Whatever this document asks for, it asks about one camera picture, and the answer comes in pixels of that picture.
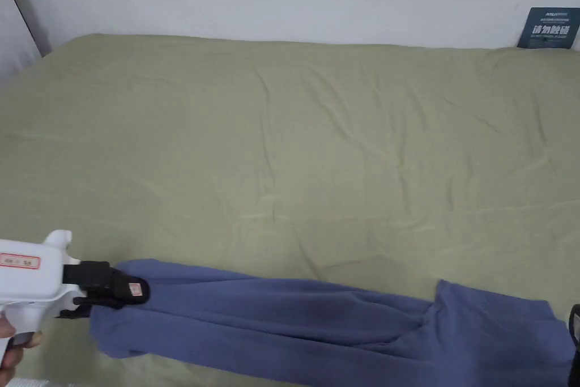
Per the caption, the dark blue sign card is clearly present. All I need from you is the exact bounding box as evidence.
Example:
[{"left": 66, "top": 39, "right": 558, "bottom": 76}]
[{"left": 517, "top": 7, "right": 580, "bottom": 50}]

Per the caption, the bed with pale green sheet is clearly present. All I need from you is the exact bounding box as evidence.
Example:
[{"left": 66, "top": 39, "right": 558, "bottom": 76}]
[{"left": 0, "top": 33, "right": 580, "bottom": 387}]

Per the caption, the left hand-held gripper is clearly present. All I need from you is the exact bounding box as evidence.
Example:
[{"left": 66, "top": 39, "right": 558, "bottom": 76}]
[{"left": 0, "top": 230, "right": 151, "bottom": 375}]

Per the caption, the blue garment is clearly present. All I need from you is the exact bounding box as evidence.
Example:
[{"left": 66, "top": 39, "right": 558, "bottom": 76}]
[{"left": 89, "top": 258, "right": 577, "bottom": 387}]

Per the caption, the person's left hand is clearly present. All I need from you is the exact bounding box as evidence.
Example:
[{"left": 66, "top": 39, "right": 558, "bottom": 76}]
[{"left": 0, "top": 314, "right": 46, "bottom": 372}]

